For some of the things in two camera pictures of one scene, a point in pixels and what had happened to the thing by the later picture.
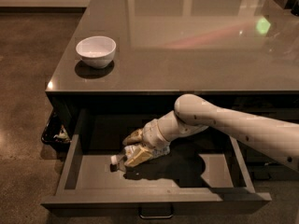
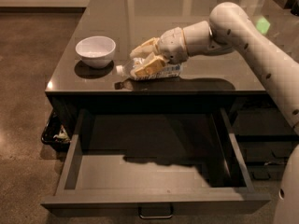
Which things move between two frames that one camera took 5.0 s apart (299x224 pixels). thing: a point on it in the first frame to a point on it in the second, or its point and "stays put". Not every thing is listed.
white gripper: [152, 133] to [172, 45]
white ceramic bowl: [96, 51] stays put
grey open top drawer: [202, 169] stays put
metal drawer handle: [156, 217] stays put
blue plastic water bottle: [119, 161] to [169, 71]
